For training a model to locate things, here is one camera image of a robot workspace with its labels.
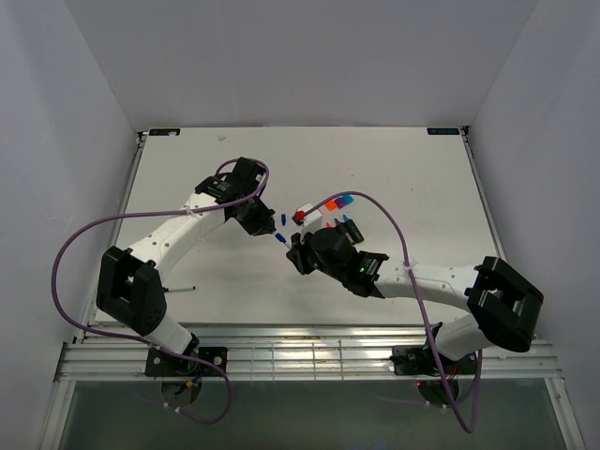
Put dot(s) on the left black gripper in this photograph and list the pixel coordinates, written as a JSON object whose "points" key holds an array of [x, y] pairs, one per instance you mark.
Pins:
{"points": [[262, 224]]}

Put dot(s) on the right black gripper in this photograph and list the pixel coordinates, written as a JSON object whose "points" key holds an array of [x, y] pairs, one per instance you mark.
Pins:
{"points": [[297, 253]]}

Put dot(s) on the blue thin pen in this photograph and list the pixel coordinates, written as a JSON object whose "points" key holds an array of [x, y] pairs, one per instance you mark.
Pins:
{"points": [[281, 238]]}

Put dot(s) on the black thin pen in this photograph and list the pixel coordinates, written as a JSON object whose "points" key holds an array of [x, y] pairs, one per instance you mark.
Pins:
{"points": [[180, 289]]}

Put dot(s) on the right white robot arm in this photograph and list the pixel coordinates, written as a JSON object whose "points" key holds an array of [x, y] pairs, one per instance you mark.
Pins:
{"points": [[501, 306]]}

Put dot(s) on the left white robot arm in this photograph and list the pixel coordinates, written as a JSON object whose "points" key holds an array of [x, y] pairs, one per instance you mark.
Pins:
{"points": [[130, 286]]}

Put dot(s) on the left blue corner label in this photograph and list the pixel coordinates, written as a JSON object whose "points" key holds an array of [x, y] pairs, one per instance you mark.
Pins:
{"points": [[168, 132]]}

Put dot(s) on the blue corner label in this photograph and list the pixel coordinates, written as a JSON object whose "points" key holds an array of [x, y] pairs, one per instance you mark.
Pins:
{"points": [[168, 132], [443, 131]]}

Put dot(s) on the right blue corner label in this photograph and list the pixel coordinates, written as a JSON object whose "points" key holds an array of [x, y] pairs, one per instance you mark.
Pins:
{"points": [[443, 131]]}

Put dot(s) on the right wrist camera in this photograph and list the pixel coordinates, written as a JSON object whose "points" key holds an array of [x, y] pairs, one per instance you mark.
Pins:
{"points": [[309, 220]]}

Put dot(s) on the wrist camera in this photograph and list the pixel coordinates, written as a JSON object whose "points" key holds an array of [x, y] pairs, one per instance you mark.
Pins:
{"points": [[247, 175], [309, 220]]}

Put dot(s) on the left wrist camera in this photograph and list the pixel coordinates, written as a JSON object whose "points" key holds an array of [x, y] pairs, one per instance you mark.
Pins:
{"points": [[247, 175]]}

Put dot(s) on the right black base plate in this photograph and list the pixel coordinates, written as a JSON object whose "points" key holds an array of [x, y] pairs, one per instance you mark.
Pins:
{"points": [[420, 361]]}

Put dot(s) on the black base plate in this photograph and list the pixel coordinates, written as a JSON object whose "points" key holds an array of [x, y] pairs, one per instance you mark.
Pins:
{"points": [[420, 361], [205, 361]]}

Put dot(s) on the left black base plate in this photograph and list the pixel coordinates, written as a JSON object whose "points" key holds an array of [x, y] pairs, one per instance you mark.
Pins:
{"points": [[205, 361]]}

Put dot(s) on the aluminium frame rail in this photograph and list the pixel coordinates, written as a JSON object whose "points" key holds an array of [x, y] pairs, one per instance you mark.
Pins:
{"points": [[257, 354]]}

